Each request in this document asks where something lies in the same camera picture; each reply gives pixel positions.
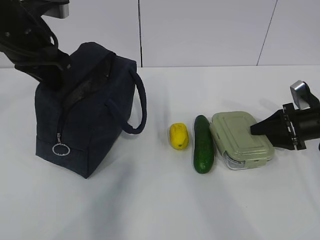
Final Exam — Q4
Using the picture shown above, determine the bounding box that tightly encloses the green cucumber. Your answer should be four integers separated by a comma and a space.
193, 115, 215, 174

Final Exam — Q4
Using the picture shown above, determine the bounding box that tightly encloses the yellow lemon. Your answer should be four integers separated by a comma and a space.
169, 122, 189, 150

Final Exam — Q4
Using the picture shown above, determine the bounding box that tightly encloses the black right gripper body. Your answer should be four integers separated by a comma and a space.
282, 103, 307, 151

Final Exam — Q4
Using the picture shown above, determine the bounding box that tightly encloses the navy blue lunch bag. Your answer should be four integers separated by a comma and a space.
34, 42, 147, 178

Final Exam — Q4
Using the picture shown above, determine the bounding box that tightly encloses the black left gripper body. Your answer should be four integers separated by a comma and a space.
13, 50, 72, 87

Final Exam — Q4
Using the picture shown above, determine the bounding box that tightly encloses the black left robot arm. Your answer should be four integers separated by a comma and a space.
0, 0, 71, 90

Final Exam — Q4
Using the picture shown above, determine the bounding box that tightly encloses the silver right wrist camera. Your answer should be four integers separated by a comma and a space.
290, 80, 320, 110

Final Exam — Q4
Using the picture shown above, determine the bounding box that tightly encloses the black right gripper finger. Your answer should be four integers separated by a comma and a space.
250, 109, 285, 136
267, 134, 294, 150

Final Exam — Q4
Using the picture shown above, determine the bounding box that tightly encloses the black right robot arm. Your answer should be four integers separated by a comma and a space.
250, 103, 320, 151

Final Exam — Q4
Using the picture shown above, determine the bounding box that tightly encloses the green lidded glass container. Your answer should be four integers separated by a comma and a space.
210, 111, 275, 171

